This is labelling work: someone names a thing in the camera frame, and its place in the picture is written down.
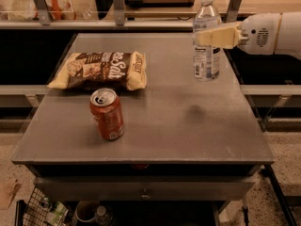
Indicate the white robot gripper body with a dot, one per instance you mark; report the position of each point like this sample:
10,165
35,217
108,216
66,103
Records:
258,35

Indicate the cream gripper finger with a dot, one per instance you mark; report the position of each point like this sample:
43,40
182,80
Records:
223,37
233,24

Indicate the clear blue plastic water bottle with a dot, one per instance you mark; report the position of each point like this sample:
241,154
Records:
206,58

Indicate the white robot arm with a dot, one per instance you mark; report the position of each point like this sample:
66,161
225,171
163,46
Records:
288,41

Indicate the bottle under table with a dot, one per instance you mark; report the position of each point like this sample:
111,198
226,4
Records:
104,217

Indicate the red soda can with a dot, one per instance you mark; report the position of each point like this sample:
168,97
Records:
105,108

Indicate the brown yellow chips bag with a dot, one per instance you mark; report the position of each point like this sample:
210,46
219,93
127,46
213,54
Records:
96,70

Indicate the white orange plastic bag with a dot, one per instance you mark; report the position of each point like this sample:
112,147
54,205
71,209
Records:
43,10

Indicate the brown cup under table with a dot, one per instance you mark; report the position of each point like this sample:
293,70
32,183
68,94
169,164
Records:
85,211

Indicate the grey table drawer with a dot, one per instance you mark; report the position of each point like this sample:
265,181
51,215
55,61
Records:
69,189

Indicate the green package in basket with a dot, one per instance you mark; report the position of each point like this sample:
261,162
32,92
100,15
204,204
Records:
56,215

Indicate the metal shelf rail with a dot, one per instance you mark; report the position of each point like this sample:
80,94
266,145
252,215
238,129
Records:
178,25

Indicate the wire basket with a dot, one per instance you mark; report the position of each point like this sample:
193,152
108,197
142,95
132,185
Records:
36,209

